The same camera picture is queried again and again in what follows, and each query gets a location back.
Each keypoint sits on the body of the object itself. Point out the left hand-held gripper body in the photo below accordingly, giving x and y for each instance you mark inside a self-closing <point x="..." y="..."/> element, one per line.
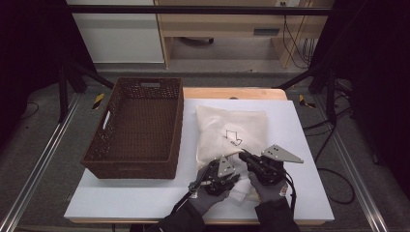
<point x="225" y="167"/>

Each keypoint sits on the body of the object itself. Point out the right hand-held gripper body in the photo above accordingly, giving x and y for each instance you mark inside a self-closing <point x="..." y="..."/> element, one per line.
<point x="278" y="154"/>

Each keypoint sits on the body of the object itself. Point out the white board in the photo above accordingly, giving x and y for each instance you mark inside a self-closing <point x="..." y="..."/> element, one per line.
<point x="106" y="199"/>

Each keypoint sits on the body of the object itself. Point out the light wooden desk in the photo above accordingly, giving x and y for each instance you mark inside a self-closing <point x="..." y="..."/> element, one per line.
<point x="219" y="25"/>

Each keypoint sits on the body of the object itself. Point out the black metal stand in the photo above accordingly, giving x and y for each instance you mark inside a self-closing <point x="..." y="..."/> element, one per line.
<point x="331" y="100"/>
<point x="63" y="96"/>

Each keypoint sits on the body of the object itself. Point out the brown woven basket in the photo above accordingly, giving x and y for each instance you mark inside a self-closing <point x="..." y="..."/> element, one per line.
<point x="145" y="129"/>

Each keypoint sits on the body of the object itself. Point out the aluminium rail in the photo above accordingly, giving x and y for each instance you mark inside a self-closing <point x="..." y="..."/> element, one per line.
<point x="357" y="180"/>
<point x="42" y="164"/>

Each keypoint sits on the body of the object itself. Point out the white shirt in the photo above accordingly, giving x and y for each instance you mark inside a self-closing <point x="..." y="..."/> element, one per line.
<point x="243" y="191"/>

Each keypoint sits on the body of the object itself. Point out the white cabinet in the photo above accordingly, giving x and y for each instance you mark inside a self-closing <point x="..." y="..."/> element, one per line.
<point x="119" y="35"/>

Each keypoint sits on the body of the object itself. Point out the person's left hand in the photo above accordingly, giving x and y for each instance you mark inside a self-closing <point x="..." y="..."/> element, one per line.
<point x="204" y="201"/>

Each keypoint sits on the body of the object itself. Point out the person's right hand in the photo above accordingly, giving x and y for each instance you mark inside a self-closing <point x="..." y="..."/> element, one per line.
<point x="272" y="193"/>

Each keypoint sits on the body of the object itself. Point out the wooden table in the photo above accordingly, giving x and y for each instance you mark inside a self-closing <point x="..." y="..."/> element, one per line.
<point x="219" y="93"/>

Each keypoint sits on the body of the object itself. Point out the cream mesh laundry bag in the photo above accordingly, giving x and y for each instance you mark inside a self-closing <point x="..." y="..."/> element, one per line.
<point x="219" y="129"/>

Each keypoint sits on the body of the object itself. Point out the black metal bar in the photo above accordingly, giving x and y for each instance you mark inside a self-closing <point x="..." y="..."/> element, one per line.
<point x="193" y="9"/>

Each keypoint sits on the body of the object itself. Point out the yellow black tape marker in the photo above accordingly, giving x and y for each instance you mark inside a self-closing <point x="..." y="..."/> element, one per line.
<point x="303" y="100"/>
<point x="98" y="100"/>

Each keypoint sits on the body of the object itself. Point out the black curtain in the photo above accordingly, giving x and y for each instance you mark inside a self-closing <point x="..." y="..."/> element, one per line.
<point x="377" y="64"/>
<point x="29" y="48"/>

